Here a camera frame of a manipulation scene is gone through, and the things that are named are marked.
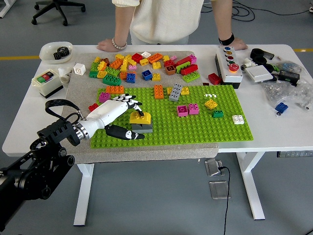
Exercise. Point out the clear bag blue parts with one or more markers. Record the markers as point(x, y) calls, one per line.
point(288, 66)

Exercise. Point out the blue brick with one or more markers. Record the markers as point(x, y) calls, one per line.
point(130, 78)
point(147, 75)
point(281, 107)

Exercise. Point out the white pipe fitting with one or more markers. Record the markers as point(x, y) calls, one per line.
point(247, 64)

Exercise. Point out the magenta brick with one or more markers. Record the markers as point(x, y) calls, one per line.
point(104, 98)
point(182, 111)

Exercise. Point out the push-button control box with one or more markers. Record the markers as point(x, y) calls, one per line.
point(230, 76)

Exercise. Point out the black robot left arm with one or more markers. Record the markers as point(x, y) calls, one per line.
point(31, 176)

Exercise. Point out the person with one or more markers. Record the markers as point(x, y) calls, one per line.
point(163, 17)

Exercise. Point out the black wristwatch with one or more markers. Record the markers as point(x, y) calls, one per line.
point(226, 39)

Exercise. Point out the person's left hand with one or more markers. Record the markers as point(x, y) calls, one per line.
point(239, 45)

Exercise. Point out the white switch box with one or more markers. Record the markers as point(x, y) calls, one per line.
point(49, 88)

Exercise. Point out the white tube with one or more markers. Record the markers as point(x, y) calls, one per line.
point(65, 76)

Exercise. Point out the dark metal block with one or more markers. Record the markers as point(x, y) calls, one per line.
point(269, 55)

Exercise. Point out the green long brick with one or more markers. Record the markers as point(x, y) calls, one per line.
point(111, 80)
point(181, 66)

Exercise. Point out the black gear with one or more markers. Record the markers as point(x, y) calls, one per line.
point(62, 53)

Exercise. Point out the white brick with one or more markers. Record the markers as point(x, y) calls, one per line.
point(145, 54)
point(238, 120)

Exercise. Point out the grey-brown mat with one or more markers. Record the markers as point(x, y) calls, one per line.
point(146, 154)

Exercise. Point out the table height control panel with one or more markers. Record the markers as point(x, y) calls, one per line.
point(294, 154)

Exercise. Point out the yellow narrow brick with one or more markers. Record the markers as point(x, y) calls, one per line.
point(169, 90)

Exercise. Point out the person's left forearm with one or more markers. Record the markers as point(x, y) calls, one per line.
point(222, 17)

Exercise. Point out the orange long brick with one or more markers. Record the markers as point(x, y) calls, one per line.
point(114, 90)

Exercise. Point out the person's right forearm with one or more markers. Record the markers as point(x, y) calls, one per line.
point(122, 24)

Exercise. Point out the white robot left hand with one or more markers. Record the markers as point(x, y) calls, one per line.
point(110, 111)

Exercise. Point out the red printed brick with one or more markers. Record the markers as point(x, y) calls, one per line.
point(93, 107)

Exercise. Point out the black office chair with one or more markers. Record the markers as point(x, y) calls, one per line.
point(57, 6)

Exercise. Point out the black power adapter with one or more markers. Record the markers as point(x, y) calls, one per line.
point(289, 77)

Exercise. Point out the lime brick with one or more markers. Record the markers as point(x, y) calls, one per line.
point(94, 66)
point(112, 71)
point(191, 77)

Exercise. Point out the brown brick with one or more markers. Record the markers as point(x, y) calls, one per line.
point(105, 60)
point(170, 70)

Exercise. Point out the white switch plate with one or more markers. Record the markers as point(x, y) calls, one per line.
point(258, 73)

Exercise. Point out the grey sloped brick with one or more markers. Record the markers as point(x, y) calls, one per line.
point(146, 128)

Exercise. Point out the person's right hand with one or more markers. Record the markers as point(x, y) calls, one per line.
point(106, 45)

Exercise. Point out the white table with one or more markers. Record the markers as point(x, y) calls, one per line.
point(269, 132)

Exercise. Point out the white furniture leg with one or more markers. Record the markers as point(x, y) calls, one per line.
point(3, 11)

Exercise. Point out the dark green small brick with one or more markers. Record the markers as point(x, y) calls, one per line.
point(217, 114)

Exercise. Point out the green baseplate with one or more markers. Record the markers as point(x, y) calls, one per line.
point(195, 132)

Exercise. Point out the white bowl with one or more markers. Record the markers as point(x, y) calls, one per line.
point(46, 51)

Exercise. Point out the white cube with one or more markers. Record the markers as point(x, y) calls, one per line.
point(79, 70)

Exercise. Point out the metal floor socket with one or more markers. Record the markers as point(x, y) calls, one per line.
point(213, 167)
point(218, 189)

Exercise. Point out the clear bag of screws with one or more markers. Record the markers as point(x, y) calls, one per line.
point(278, 93)

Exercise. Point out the yellow curved brick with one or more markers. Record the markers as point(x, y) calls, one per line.
point(145, 119)

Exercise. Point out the grey long brick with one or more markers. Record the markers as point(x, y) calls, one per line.
point(175, 93)

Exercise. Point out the dark red small piece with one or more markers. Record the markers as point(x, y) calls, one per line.
point(206, 84)

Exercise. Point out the pink small brick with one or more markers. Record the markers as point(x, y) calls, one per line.
point(173, 58)
point(132, 68)

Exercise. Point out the red long brick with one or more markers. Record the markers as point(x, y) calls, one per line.
point(183, 61)
point(189, 70)

